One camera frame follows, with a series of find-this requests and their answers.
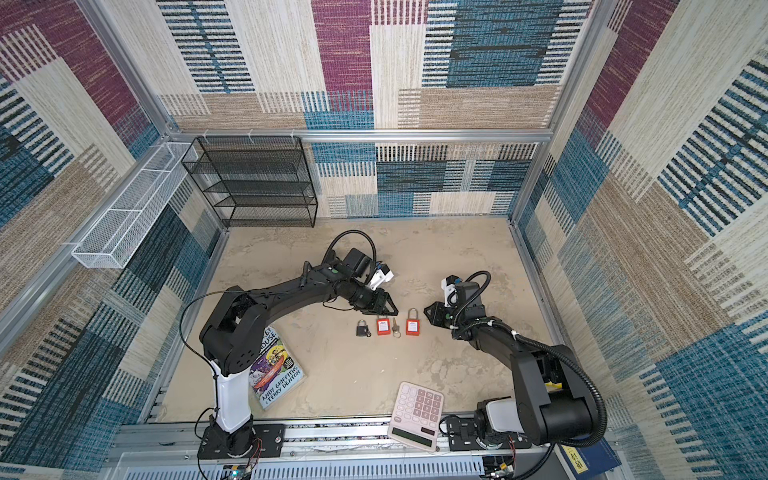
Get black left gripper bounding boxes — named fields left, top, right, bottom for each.
left=346, top=281, right=400, bottom=316

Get red padlock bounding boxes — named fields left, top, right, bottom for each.
left=406, top=308, right=421, bottom=336
left=376, top=308, right=392, bottom=336

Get small black padlock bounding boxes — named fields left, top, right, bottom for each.
left=356, top=319, right=372, bottom=338

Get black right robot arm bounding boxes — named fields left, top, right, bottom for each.
left=424, top=276, right=607, bottom=448

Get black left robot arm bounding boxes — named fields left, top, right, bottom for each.
left=199, top=248, right=398, bottom=456

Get pink calculator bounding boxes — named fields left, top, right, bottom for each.
left=387, top=382, right=445, bottom=452

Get purple treehouse book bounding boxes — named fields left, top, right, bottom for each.
left=249, top=327, right=305, bottom=410

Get blue box with yellow label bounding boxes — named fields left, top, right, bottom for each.
left=554, top=439, right=621, bottom=480

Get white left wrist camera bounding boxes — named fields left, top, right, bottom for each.
left=367, top=266, right=394, bottom=291

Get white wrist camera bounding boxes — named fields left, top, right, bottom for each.
left=367, top=266, right=394, bottom=291
left=441, top=275, right=462, bottom=308

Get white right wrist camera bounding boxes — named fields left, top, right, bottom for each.
left=441, top=275, right=462, bottom=308

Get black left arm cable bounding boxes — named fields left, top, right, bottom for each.
left=178, top=230, right=379, bottom=445

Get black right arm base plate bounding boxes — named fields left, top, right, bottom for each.
left=440, top=414, right=532, bottom=451

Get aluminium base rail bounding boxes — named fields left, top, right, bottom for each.
left=99, top=416, right=546, bottom=479

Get black wire shelf rack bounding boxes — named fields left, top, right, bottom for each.
left=181, top=136, right=318, bottom=228

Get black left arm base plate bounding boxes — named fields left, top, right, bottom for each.
left=197, top=423, right=286, bottom=462

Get black right arm corrugated hose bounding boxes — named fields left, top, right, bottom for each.
left=452, top=269, right=608, bottom=449

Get white wire mesh basket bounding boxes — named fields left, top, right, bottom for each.
left=72, top=142, right=189, bottom=269

